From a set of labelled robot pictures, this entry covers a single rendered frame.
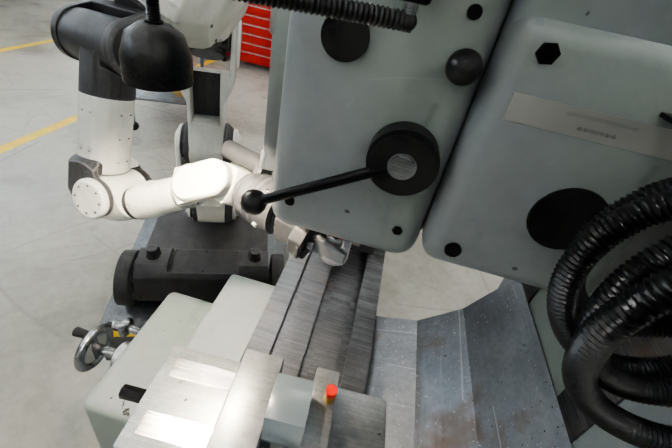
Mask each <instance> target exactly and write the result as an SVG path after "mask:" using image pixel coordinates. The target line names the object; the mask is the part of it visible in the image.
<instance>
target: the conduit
mask: <svg viewBox="0 0 672 448"><path fill-rule="evenodd" d="M666 221H669V222H672V177H670V178H666V179H665V180H664V179H663V180H659V181H658V182H652V183H651V185H650V184H648V185H645V187H644V188H643V187H639V189H638V191H634V190H633V191H632V193H631V194H626V196H625V197H620V200H615V201H614V204H609V208H604V211H599V215H595V216H594V219H590V223H586V227H582V231H579V232H578V235H575V237H574V239H572V241H571V243H569V246H567V248H566V250H565V251H564V254H563V255H561V259H559V260H558V263H557V264H556V267H555V268H554V269H553V270H554V272H553V273H551V274H552V276H551V277H550V281H549V286H548V290H547V293H548V294H547V299H546V301H547V303H546V305H547V307H546V308H547V314H548V318H549V322H550V326H551V328H552V330H553V333H554V334H555V337H556V338H557V341H558V342H559V344H560V345H561V346H562V348H563V349H565V352H564V356H563V360H562V368H561V370H562V372H561V373H562V378H563V379H562V380H563V384H564V387H565V389H566V391H567V393H568V395H569V396H570V398H571V400H572V402H573V403H574V405H575V406H576V407H577V409H579V411H580V412H581V413H582V414H583V415H584V416H585V417H586V418H588V419H589V420H590V421H591V422H593V424H595V425H597V426H598V427H599V428H601V429H602V430H604V431H606V432H607V433H609V434H611V435H613V436H615V437H616V438H618V439H620V440H622V441H624V442H627V443H628V444H631V445H633V446H635V447H638V448H672V427H671V426H669V425H667V426H666V425H664V424H662V423H661V424H659V423H657V422H653V421H651V420H647V419H645V418H642V417H640V416H637V415H635V414H632V413H630V412H628V411H626V410H624V409H623V408H621V407H620V406H618V405H617V404H615V403H614V402H612V401H611V400H610V399H609V398H608V397H606V395H605V394H604V393H603V392H602V391H601V389H600V387H601V388H602V389H604V390H606V391H607V392H609V393H611V394H613V395H615V396H617V397H620V398H622V399H626V400H630V401H632V402H634V401H635V402H637V403H642V404H648V405H654V406H658V405H659V406H660V407H663V406H666V407H667V408H669V407H672V356H671V355H669V354H668V355H667V357H666V356H664V355H663V356H662V357H660V356H657V357H654V356H653V357H649V356H648V357H647V358H646V357H642V358H641V357H640V356H639V357H636V356H634V357H632V356H627V355H625V356H624V355H622V354H621V355H619V354H618V353H617V354H615V353H614V352H616V349H619V346H621V345H623V343H624V342H627V339H631V336H632V337H635V336H637V337H639V338H640V337H641V336H642V337H644V338H646V337H650V338H653V337H656V338H659V337H662V338H665V337H666V336H667V337H669V338H671V337H672V236H665V238H664V240H657V243H656V244H652V243H650V247H649V248H646V247H643V252H639V251H637V255H636V256H631V258H630V260H625V264H619V268H616V269H614V273H609V277H607V278H605V279H604V282H601V283H600V286H599V287H597V288H596V290H595V291H593V293H592V295H590V297H589V296H588V294H587V292H586V287H585V286H586V285H585V284H586V278H587V276H588V275H589V272H591V271H592V270H591V269H593V268H594V266H595V265H596V264H597V262H599V261H600V259H602V258H603V257H604V255H606V254H608V253H607V252H610V251H611V249H614V248H615V247H616V245H620V242H624V241H625V239H629V238H630V236H635V233H640V232H641V230H646V228H647V227H651V228H652V226H653V224H654V225H658V224H659V222H660V223H663V224H665V222H666Z"/></svg>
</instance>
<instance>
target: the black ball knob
mask: <svg viewBox="0 0 672 448"><path fill-rule="evenodd" d="M482 71H483V60H482V57H481V56H480V54H479V53H478V52H477V51H475V50H473V49H470V48H463V49H459V50H457V51H455V52H454V53H453V54H452V55H451V56H450V57H449V58H448V60H447V62H446V66H445V73H446V76H447V78H448V80H449V81H450V82H451V83H452V84H454V85H457V86H468V85H470V84H472V83H474V82H475V81H476V80H477V79H478V78H479V77H480V75H481V73H482Z"/></svg>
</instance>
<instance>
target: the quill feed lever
mask: <svg viewBox="0 0 672 448"><path fill-rule="evenodd" d="M439 169H440V153H439V146H438V143H437V141H436V139H435V137H434V136H433V134H432V133H431V132H430V131H429V130H428V129H426V128H425V127H423V126H422V125H419V124H417V123H414V122H408V121H400V122H394V123H391V124H388V125H387V126H385V127H383V128H382V129H380V130H379V131H378V132H377V133H376V134H375V136H374V137H373V139H372V141H371V143H370V146H369V149H368V152H367V156H366V167H364V168H360V169H357V170H353V171H349V172H345V173H341V174H338V175H334V176H330V177H326V178H322V179H319V180H315V181H311V182H307V183H303V184H300V185H296V186H292V187H288V188H285V189H281V190H277V191H273V192H269V193H266V194H264V193H263V192H262V191H260V190H258V189H249V190H247V191H245V192H244V193H243V195H242V196H241V199H240V205H241V208H242V210H243V211H244V212H245V213H247V214H249V215H258V214H261V213H262V212H263V211H264V210H265V209H266V206H267V204H270V203H274V202H278V201H282V200H286V199H290V198H294V197H298V196H302V195H306V194H310V193H314V192H318V191H322V190H326V189H330V188H334V187H338V186H342V185H346V184H350V183H354V182H358V181H362V180H366V179H371V180H372V182H373V183H374V184H375V185H376V186H377V187H379V188H380V189H381V190H383V191H385V192H387V193H390V194H393V195H398V196H408V195H413V194H417V193H419V192H422V191H423V190H425V189H426V188H428V187H429V186H430V185H431V184H432V183H433V182H434V180H435V179H436V177H437V175H438V173H439Z"/></svg>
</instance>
